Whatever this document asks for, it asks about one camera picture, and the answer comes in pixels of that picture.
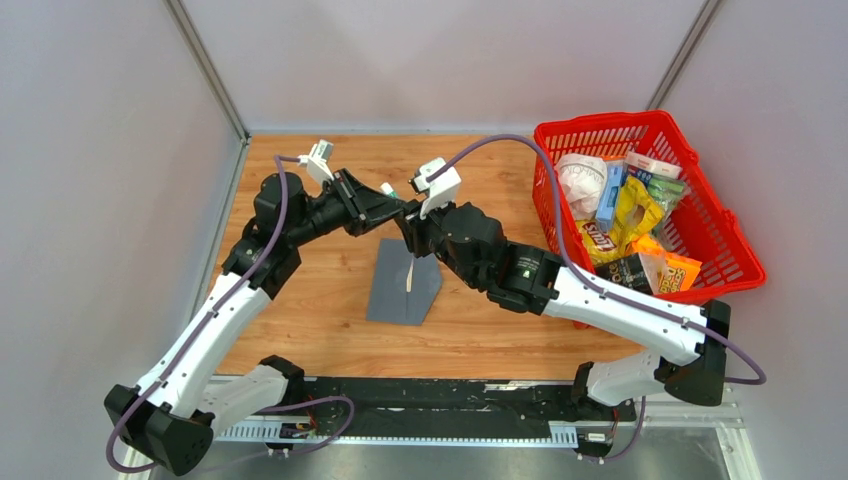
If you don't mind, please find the yellow Lays chips bag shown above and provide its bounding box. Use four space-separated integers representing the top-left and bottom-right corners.
576 176 665 266

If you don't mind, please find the aluminium frame rail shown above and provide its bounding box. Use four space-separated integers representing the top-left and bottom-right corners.
125 376 760 479

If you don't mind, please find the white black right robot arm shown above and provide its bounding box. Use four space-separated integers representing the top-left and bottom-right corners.
395 201 730 419

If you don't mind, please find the white red carton box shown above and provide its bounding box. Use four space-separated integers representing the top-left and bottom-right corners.
624 151 682 179

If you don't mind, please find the green snack packet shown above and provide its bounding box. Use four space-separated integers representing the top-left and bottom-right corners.
647 176 688 217

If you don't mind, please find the white crumpled plastic bag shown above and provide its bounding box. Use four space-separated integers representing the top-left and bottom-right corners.
555 153 608 221

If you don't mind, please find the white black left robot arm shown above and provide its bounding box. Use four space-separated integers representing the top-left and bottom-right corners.
104 169 406 475

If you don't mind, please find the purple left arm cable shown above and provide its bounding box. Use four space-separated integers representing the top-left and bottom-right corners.
105 154 356 475

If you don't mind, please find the black snack bag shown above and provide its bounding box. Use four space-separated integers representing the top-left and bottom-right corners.
595 253 659 295

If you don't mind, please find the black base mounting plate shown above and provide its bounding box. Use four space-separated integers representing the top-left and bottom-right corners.
282 377 637 439

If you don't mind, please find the red plastic shopping basket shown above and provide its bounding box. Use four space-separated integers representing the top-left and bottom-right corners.
534 110 767 305

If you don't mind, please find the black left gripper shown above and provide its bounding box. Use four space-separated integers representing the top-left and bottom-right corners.
286 168 405 248

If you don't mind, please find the white letter paper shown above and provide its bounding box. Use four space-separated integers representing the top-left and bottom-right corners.
405 257 416 294

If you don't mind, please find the green white glue stick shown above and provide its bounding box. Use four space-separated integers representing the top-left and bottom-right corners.
380 182 399 199

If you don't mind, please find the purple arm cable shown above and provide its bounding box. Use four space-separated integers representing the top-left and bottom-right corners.
105 154 356 475
427 134 768 464

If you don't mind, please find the orange snack bag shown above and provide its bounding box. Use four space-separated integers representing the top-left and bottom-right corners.
628 234 702 295

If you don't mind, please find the grey-blue paper envelope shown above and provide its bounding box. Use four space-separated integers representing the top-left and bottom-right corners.
365 239 443 326

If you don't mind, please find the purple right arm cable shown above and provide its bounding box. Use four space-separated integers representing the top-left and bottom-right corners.
427 134 768 464

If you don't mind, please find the blue box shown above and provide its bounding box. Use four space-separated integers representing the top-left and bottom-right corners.
594 159 627 233

